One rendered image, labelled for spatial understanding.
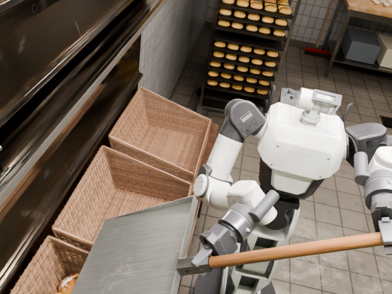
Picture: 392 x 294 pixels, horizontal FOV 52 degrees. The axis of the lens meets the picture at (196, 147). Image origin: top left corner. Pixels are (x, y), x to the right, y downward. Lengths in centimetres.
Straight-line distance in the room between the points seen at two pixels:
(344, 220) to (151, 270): 227
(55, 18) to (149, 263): 81
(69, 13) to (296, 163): 91
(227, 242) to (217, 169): 35
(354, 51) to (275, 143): 414
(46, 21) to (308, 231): 229
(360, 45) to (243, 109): 411
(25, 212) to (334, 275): 202
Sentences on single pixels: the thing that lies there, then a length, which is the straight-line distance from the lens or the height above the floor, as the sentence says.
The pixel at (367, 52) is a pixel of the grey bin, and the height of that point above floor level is 37.
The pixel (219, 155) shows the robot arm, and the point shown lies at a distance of 135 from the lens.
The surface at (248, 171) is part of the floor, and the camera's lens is 333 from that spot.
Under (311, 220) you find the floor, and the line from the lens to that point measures 312.
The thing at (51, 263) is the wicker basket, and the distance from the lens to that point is 165.
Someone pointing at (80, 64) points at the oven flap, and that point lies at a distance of 150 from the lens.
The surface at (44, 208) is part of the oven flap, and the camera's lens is 155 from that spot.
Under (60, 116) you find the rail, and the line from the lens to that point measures 115.
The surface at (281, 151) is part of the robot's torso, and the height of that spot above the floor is 133.
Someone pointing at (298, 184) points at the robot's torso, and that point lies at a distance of 142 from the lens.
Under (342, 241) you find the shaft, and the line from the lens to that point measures 98.
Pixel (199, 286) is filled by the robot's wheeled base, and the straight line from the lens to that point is 231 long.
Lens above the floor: 207
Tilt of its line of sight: 37 degrees down
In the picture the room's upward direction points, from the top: 10 degrees clockwise
